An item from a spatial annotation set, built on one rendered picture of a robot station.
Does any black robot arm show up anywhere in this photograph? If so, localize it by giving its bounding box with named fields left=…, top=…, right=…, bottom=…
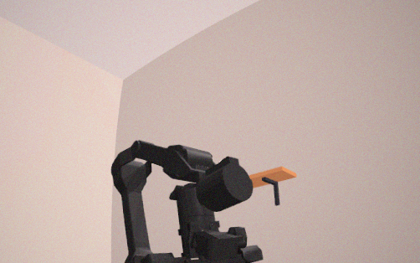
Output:
left=111, top=141, right=253, bottom=263

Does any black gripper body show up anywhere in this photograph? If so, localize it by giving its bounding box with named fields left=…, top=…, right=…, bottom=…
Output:
left=141, top=215, right=263, bottom=263

